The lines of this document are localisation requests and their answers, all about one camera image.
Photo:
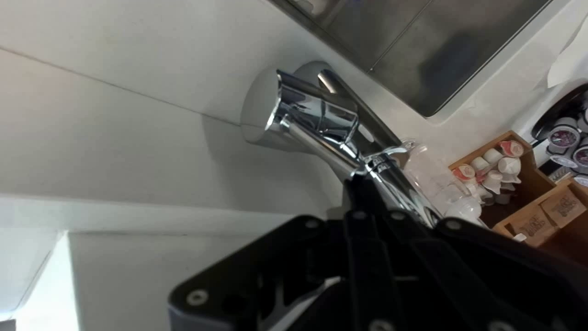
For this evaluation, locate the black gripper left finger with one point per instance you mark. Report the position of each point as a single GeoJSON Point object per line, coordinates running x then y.
{"type": "Point", "coordinates": [374, 292]}

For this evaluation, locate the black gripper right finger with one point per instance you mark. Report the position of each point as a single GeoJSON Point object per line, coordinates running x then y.
{"type": "Point", "coordinates": [462, 277]}

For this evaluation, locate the chrome gooseneck faucet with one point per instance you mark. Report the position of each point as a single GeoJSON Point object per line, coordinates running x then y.
{"type": "Point", "coordinates": [315, 110]}

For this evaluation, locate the clear plastic bag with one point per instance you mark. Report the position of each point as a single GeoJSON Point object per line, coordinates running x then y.
{"type": "Point", "coordinates": [440, 185]}

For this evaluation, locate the wooden condiment organizer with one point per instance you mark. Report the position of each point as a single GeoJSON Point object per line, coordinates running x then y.
{"type": "Point", "coordinates": [519, 200]}

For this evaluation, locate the stainless steel sink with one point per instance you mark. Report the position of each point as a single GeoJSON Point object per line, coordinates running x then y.
{"type": "Point", "coordinates": [422, 49]}

